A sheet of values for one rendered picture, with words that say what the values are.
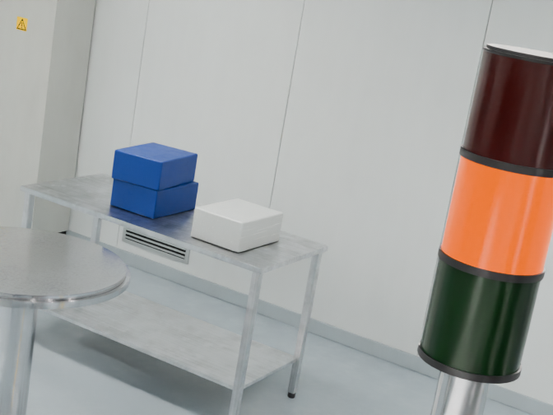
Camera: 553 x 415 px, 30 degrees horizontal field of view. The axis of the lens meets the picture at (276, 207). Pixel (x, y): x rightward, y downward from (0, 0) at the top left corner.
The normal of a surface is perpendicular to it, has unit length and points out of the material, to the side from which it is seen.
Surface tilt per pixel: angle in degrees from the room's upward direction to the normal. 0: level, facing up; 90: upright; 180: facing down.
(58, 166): 90
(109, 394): 0
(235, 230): 90
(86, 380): 0
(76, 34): 90
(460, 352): 90
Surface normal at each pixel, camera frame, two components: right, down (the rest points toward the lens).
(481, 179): -0.69, 0.07
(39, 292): 0.16, -0.96
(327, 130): -0.51, 0.13
